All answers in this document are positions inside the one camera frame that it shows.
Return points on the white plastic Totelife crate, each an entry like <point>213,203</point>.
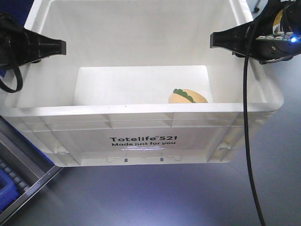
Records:
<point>106,101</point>

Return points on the yellow smiling fruit plush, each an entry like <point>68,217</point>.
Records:
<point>179,96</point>

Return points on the blue storage bin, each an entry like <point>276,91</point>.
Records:
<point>8,190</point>

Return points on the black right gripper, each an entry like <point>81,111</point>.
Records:
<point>277,38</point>

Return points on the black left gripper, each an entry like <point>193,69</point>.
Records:
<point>19,46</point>

